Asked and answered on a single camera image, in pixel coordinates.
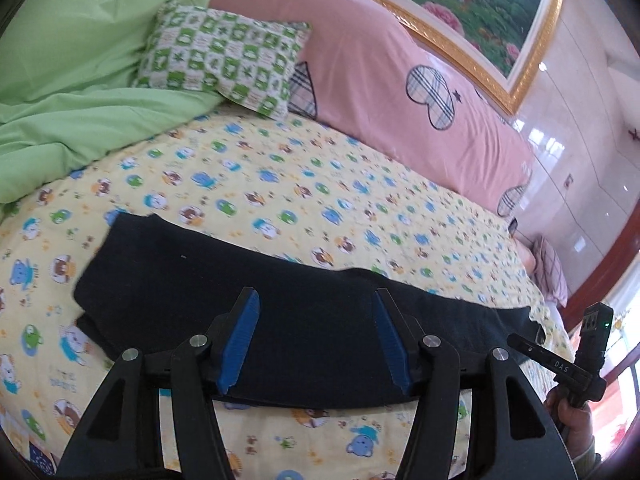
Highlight light green blanket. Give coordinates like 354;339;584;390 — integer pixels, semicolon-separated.
0;0;227;207

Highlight small pink plaid pillow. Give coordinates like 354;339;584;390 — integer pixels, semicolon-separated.
530;236;570;307

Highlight gold framed landscape painting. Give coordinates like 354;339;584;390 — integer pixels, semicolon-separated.
270;0;569;117

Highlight yellow cartoon printed bedsheet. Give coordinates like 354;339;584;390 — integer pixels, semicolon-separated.
0;111;576;480

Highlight black pants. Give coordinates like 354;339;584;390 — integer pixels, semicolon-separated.
74;212;547;409

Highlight person's right hand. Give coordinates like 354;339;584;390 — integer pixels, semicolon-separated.
544;388;595;458

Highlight pink quilt with plaid hearts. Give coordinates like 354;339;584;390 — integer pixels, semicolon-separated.
207;0;537;219

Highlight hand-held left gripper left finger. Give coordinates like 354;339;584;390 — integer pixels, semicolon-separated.
55;287;261;480

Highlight person's right forearm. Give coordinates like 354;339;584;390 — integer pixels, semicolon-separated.
570;434;604;480

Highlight green checkered pillow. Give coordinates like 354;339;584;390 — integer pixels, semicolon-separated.
131;0;314;122

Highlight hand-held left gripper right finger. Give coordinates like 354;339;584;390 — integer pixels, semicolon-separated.
374;288;577;480

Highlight red-brown wooden frame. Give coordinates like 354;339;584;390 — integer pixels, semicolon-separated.
564;237;640;314

